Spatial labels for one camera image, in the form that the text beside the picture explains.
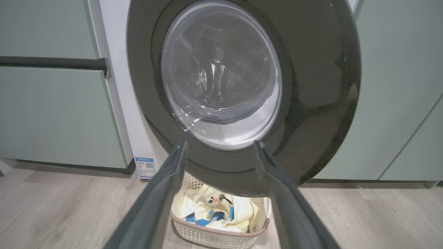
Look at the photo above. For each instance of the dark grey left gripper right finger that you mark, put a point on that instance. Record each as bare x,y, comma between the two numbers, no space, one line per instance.
294,221

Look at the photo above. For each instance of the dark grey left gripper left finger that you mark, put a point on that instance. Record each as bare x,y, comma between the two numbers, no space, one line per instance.
152,218

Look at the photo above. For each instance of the clothes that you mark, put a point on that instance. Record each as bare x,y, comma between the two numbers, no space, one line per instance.
238,214

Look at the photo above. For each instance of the black round glass washer door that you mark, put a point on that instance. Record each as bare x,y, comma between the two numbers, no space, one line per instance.
311,103

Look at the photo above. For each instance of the cream perforated basket brown rim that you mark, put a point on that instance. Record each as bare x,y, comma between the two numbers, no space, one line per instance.
207,237

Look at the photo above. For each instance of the wide green cabinet door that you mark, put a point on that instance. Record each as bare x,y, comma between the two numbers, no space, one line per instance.
391,69

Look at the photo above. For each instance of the blue energy label sticker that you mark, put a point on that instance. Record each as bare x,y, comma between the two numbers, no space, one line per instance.
145,168

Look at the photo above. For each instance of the tall green cabinet drawer front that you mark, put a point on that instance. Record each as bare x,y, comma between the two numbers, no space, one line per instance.
52,117

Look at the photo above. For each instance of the short green cabinet drawer front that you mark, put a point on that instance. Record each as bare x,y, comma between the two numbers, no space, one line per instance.
41,27

